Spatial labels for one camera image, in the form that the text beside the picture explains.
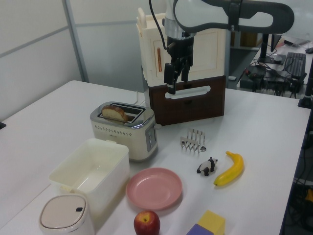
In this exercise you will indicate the black monitor stand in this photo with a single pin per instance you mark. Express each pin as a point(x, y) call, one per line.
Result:
point(264, 46)

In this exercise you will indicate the panda figurine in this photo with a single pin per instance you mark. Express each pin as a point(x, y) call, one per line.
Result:
point(206, 167)

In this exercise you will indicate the pink plate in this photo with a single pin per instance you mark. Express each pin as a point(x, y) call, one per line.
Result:
point(154, 188)

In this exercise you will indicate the yellow foam block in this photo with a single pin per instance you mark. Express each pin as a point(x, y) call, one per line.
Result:
point(212, 220)

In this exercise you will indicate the yellow banana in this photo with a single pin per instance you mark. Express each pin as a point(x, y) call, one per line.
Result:
point(233, 171)

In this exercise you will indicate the cream plastic container box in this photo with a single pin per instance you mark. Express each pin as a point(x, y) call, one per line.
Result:
point(107, 161)

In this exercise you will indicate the black keyboard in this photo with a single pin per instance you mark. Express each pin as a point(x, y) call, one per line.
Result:
point(296, 62)

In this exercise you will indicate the cream chrome toaster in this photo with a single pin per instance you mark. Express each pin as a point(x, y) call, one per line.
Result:
point(117, 135)

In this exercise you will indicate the metal toast rack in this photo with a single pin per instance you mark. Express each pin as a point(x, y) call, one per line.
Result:
point(192, 144)

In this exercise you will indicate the red apple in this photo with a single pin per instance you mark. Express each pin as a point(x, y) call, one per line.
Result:
point(146, 224)

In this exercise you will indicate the small cream lidded bin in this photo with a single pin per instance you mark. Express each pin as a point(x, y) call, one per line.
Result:
point(63, 215)

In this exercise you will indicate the bread slice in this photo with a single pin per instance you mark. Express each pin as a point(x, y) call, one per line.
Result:
point(113, 113)

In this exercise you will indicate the black clamp pole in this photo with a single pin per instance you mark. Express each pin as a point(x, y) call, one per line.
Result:
point(308, 93)

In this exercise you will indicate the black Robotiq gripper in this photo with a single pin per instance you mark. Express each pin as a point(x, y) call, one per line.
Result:
point(181, 49)

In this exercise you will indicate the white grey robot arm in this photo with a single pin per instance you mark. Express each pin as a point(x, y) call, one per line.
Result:
point(195, 12)

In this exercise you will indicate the black power strip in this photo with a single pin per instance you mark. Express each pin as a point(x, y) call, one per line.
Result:
point(252, 78)

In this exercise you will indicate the grey partition post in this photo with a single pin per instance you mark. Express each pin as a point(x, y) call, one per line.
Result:
point(78, 41)

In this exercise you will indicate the cream wooden cabinet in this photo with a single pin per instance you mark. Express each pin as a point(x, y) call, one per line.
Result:
point(207, 56)

